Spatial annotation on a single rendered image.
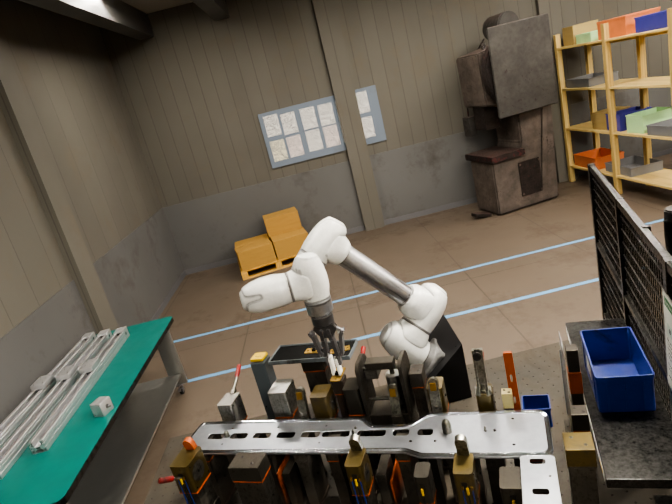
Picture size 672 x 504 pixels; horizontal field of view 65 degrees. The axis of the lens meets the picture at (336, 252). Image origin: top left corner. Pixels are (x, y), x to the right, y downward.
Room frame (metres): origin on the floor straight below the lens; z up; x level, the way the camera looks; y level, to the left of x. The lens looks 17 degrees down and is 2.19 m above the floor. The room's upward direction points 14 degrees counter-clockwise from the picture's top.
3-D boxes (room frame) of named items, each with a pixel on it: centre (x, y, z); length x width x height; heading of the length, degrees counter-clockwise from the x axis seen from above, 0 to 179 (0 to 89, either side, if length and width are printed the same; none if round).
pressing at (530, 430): (1.64, 0.12, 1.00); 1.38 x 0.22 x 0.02; 70
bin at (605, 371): (1.51, -0.81, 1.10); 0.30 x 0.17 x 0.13; 160
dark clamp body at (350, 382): (1.86, 0.06, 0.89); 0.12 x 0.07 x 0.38; 160
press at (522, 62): (7.18, -2.62, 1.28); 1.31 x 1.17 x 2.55; 89
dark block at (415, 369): (1.77, -0.18, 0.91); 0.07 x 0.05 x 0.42; 160
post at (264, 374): (2.13, 0.44, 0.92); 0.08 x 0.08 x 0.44; 70
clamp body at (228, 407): (2.02, 0.59, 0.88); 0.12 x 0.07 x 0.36; 160
